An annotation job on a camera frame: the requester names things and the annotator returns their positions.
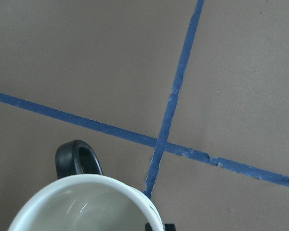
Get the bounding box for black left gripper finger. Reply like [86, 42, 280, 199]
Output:
[164, 223, 176, 231]

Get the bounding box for white smiley mug black handle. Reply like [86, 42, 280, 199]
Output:
[9, 140, 164, 231]

